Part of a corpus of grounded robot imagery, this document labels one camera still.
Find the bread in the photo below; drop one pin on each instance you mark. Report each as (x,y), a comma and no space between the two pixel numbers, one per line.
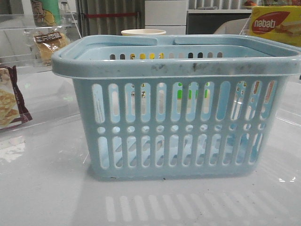
(45,42)

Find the white cabinet background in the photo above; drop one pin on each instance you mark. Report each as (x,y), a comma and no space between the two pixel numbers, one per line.
(167,15)

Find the light blue plastic basket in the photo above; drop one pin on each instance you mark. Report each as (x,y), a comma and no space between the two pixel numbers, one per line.
(176,105)

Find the green cartoon snack package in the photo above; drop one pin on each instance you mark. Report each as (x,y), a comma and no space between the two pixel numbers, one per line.
(46,12)

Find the yellow nabati wafer box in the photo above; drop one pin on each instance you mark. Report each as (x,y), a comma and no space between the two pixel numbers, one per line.
(279,14)

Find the beige paper cup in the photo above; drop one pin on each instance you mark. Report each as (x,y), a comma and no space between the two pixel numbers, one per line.
(142,32)

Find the brown cracker snack bag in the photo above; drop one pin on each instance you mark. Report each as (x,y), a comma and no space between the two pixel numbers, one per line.
(13,111)

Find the clear acrylic shelf left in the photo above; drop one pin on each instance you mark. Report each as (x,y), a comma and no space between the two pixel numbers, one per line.
(47,96)

